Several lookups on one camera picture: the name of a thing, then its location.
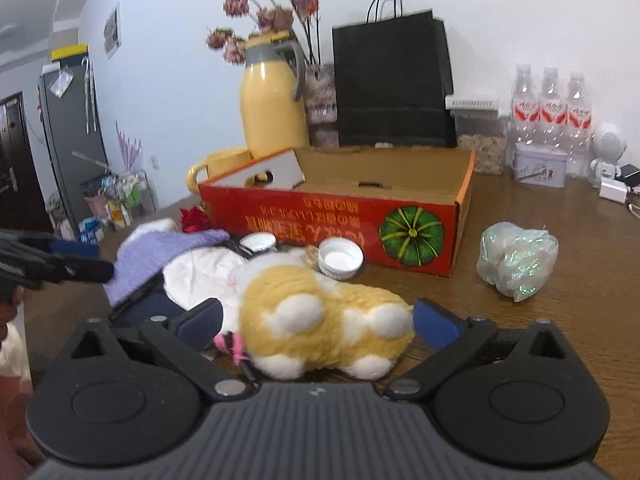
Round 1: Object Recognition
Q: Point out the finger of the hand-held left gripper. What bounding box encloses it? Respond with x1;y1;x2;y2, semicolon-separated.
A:
0;252;115;292
0;229;99;260

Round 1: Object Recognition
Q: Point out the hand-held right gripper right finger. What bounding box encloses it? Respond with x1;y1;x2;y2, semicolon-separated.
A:
382;297;583;402

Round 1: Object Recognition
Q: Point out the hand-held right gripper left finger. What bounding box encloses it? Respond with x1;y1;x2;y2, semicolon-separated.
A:
52;297;253;402

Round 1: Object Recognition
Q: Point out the braided cable pink tie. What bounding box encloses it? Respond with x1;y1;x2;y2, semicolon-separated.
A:
212;331;261;383

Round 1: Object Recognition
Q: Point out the white plastic bag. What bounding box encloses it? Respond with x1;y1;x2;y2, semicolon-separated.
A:
162;250;251;312

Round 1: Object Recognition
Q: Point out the dark blue pouch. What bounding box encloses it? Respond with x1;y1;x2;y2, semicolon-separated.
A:
107;280;201;332

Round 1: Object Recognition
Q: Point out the purple knitted cloth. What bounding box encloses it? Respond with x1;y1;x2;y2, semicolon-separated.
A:
102;228;231;308

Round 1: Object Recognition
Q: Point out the small white lid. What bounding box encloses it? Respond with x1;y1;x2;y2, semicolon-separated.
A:
239;232;278;253

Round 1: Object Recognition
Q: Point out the yellow white plush toy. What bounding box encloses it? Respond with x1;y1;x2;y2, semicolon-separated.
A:
235;247;416;381

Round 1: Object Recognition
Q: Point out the iridescent plastic bag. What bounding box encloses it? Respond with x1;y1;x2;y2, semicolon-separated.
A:
476;221;560;303

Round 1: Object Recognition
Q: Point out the red knitted flower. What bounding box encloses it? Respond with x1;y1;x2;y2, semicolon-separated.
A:
179;206;211;233

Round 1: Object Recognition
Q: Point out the large white jar lid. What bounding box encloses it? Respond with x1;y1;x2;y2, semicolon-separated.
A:
317;236;365;281

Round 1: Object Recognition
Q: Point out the red orange cardboard box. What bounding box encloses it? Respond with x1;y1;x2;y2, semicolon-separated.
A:
197;146;476;278

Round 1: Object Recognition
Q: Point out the grey refrigerator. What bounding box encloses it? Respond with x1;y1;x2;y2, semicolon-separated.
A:
37;57;108;231

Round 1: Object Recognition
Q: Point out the dark wooden door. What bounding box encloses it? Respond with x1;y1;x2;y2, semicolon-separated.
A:
0;91;53;233

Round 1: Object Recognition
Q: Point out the yellow mug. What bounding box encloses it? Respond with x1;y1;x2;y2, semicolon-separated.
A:
186;147;253;191

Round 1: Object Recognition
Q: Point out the clear seed container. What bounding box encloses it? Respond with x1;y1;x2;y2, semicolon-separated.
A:
452;109;510;176

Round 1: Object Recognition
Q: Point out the printed tin box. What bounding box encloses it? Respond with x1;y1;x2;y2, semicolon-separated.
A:
514;141;568;188

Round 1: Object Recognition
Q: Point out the yellow black box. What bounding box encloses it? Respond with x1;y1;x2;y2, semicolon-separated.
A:
50;44;90;63

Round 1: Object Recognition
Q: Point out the white charger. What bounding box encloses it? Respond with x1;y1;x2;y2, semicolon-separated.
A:
599;179;630;204

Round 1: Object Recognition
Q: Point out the white flat box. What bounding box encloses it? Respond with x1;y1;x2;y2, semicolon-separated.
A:
445;94;501;111

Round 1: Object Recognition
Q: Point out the yellow thermos jug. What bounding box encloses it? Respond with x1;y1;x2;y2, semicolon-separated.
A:
239;30;311;161

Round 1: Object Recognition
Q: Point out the black paper bag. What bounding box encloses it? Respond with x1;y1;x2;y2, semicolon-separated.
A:
331;0;458;150

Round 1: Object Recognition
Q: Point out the pink textured vase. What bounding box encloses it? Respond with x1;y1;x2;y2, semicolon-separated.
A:
302;62;338;148

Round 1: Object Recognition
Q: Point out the white robot speaker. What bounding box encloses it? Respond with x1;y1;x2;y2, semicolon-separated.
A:
587;122;628;188

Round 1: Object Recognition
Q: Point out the dried rose bouquet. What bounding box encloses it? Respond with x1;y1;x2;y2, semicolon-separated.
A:
205;0;321;66

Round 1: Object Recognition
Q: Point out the cluttered wire rack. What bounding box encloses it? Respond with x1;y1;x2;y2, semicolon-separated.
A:
47;170;156;243

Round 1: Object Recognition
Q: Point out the purple plant wall decal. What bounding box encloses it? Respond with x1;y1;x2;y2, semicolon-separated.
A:
115;120;143;173

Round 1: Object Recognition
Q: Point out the wall picture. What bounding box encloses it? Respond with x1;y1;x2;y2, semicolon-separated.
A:
103;5;121;61

